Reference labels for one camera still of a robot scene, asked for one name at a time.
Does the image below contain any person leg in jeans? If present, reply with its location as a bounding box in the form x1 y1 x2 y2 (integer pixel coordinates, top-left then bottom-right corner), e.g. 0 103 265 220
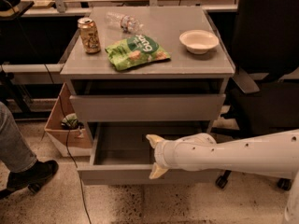
0 103 37 173

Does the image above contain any gold soda can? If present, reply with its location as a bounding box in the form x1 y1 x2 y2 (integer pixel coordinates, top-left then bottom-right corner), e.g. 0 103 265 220
78 17 101 54

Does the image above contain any black cable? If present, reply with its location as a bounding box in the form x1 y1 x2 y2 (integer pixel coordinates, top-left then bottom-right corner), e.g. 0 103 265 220
43 63 93 224

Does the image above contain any cardboard box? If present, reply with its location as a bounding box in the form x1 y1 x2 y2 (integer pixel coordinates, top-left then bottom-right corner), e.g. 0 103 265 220
45 84 92 157

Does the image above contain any black shoe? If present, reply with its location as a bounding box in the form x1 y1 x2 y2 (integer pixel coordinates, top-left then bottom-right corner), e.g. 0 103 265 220
0 160 59 199

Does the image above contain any grey drawer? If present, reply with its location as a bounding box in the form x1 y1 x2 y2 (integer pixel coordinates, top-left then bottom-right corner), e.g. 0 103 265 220
68 79 225 122
78 121 219 185

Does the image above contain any black office chair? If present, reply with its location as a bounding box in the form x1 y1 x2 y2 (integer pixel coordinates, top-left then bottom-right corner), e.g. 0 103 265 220
211 0 299 192

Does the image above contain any white paper bowl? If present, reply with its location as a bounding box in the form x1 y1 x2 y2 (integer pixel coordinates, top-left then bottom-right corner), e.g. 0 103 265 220
179 30 219 55

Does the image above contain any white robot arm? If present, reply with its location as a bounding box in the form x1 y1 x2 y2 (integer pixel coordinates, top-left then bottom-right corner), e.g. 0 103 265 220
146 130 299 224

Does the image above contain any green item in box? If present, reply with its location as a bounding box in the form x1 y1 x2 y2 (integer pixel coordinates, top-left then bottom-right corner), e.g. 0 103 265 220
61 113 83 130

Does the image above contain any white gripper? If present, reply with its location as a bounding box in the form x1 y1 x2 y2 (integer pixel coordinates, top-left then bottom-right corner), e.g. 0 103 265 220
146 134 175 179

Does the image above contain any grey top drawer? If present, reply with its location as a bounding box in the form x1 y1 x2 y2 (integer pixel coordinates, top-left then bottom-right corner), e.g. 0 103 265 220
68 79 225 122

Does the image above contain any green chip bag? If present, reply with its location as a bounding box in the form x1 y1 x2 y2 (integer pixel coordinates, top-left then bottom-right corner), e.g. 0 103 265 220
105 35 171 71

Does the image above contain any grey drawer cabinet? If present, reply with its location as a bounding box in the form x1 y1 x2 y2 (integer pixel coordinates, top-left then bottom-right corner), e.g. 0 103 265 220
60 6 236 142

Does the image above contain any clear plastic water bottle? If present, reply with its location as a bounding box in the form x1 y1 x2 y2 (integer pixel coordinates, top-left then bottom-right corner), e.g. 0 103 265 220
105 11 143 34

